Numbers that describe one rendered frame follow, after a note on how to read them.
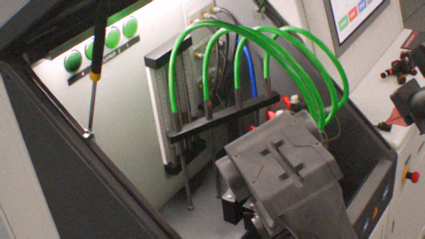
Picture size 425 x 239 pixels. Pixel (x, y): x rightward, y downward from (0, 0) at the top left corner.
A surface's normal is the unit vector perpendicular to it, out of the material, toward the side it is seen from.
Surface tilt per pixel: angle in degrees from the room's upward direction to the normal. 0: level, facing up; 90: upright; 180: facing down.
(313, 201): 64
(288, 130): 19
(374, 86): 0
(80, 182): 90
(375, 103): 0
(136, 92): 90
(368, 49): 76
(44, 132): 90
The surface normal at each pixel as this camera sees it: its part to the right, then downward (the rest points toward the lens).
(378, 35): 0.77, 0.05
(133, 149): 0.82, 0.25
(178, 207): -0.10, -0.82
